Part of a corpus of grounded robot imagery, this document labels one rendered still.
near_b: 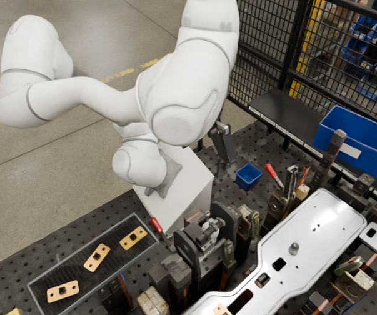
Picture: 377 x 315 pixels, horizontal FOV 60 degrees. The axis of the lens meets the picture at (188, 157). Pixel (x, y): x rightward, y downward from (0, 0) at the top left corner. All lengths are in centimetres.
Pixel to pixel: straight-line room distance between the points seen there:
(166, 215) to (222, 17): 109
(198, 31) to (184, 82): 14
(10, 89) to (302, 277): 106
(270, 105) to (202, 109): 128
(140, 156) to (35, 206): 153
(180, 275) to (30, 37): 81
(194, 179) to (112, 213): 48
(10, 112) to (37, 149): 221
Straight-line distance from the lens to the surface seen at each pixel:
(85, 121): 325
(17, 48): 100
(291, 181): 122
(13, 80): 96
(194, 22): 58
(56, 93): 84
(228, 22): 58
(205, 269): 123
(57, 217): 263
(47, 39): 102
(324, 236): 134
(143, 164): 135
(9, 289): 166
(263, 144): 197
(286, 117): 167
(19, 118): 93
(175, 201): 148
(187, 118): 44
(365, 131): 163
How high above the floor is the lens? 210
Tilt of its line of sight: 49 degrees down
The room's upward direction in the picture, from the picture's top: straight up
